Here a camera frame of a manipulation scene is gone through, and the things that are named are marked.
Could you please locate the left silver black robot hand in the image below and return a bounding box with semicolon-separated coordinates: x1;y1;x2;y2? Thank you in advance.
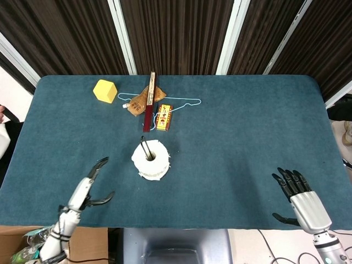
65;156;116;212

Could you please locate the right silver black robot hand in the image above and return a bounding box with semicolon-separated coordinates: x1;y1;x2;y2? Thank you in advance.
271;167;333;235

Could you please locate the white cloth-wrapped cylinder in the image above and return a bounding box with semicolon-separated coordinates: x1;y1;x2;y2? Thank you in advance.
131;139;173;182

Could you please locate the brown cardboard box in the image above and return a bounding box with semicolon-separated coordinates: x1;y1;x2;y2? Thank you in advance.
0;225;109;264

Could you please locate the clear plastic bag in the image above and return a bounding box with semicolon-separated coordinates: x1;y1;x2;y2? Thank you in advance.
10;227;53;264

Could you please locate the beige shoe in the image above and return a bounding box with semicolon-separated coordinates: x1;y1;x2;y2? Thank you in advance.
341;120;352;155

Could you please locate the teal table cloth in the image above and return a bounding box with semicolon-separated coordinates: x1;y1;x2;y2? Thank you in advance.
0;74;352;230

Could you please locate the dark red folded fan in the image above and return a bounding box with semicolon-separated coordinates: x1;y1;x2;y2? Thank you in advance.
142;71;158;133

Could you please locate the yellow hexagonal block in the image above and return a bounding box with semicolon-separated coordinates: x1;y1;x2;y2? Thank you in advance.
92;79;118;104

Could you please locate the brown spouted sauce pouch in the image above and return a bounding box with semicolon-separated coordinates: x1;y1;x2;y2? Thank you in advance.
122;85;168;117

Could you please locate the yellow red printed box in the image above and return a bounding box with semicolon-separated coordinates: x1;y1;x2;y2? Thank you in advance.
156;103;174;132

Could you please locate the dark brown ribbed partition panel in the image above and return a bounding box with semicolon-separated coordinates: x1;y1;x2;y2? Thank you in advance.
271;0;352;101
120;0;234;75
0;0;130;83
227;0;306;75

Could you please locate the black floor cable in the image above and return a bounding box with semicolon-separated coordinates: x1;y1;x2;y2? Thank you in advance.
265;251;316;264

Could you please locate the black wire roll stand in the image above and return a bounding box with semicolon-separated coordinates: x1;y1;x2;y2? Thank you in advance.
140;135;155;161

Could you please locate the white partition post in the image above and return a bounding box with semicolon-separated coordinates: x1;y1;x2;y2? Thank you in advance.
324;87;352;108
0;32;41;86
262;0;320;75
107;0;138;75
216;0;250;75

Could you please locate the light blue wire hanger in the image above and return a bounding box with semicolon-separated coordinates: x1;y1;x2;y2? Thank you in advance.
117;92;202;130

